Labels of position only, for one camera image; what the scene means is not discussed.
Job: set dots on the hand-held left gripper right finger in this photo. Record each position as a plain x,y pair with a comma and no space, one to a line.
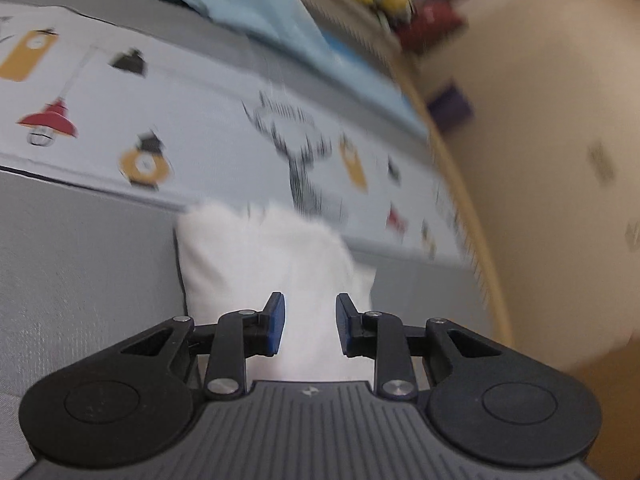
344,325

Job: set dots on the grey printed bed sheet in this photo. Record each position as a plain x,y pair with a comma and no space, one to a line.
200,110

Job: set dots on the dark purple box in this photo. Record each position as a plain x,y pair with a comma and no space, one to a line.
450,107

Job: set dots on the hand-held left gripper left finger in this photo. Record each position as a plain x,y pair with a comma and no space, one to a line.
276,322

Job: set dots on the dark red plush toy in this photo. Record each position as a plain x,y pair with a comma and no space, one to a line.
432,22

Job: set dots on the white small garment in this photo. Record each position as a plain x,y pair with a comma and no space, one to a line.
280,270

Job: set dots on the light blue blanket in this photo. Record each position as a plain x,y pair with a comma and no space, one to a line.
260,15

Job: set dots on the small wall sticker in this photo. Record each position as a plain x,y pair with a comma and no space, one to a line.
633,232
601,162

